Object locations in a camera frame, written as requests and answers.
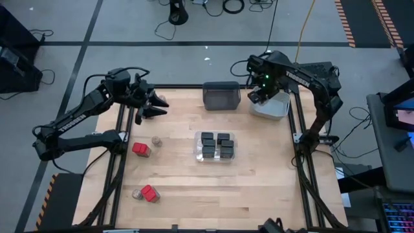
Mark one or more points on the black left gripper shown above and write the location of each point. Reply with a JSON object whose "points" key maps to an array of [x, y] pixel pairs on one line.
{"points": [[142, 94]]}

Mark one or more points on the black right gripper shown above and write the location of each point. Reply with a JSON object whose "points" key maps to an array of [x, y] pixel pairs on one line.
{"points": [[265, 72]]}

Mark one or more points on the glass spice jar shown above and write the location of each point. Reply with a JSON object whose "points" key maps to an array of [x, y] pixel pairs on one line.
{"points": [[161, 97], [137, 194], [156, 141]]}

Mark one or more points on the paprika tin red lid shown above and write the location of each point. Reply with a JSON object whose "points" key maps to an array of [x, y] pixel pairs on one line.
{"points": [[141, 149], [150, 193]]}

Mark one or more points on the green spice tin black lid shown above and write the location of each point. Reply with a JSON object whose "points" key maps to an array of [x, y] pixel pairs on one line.
{"points": [[207, 136], [223, 138], [209, 142], [208, 151]]}

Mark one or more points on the black tins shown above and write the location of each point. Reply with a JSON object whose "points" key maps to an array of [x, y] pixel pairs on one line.
{"points": [[227, 143]]}

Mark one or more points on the dark tea boxes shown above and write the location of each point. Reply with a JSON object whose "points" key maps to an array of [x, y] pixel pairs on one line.
{"points": [[226, 152]]}

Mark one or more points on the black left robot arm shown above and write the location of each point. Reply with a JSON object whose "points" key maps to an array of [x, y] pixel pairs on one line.
{"points": [[74, 121]]}

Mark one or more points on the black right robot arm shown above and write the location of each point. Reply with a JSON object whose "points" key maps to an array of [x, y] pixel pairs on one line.
{"points": [[299, 81]]}

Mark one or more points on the white plastic bin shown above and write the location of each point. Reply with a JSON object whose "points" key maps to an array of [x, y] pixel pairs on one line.
{"points": [[275, 108]]}

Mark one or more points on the dark grey translucent bin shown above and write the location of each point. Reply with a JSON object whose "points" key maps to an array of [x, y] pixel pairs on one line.
{"points": [[221, 97]]}

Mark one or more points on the black perforated box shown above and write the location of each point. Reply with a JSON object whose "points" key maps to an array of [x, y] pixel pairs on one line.
{"points": [[318, 66]]}

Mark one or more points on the clear plastic bin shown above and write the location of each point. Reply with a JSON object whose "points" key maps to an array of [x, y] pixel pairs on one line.
{"points": [[216, 147]]}

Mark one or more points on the black round floor stand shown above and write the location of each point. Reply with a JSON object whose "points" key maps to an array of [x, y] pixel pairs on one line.
{"points": [[178, 13]]}

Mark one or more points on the silver aluminium extrusion bar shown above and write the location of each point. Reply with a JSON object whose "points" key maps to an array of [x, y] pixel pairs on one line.
{"points": [[121, 231]]}

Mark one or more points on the black mat hazard stripes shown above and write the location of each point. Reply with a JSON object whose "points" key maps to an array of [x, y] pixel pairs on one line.
{"points": [[368, 19], [61, 200]]}

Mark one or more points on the black bulky object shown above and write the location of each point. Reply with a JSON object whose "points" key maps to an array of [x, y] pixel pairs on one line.
{"points": [[270, 226]]}

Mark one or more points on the grey desk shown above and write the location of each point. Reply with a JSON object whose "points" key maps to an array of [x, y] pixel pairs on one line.
{"points": [[385, 155]]}

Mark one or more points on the computer monitor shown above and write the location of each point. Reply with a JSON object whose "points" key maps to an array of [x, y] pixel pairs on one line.
{"points": [[399, 113]]}

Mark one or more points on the black equipment case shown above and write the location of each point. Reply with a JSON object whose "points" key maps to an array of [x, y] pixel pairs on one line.
{"points": [[16, 26], [16, 71]]}

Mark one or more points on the backlit rainbow keyboard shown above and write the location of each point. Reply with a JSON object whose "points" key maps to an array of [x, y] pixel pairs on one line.
{"points": [[399, 217]]}

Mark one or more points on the black table frame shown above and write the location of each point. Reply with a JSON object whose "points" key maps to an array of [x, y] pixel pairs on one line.
{"points": [[181, 86]]}

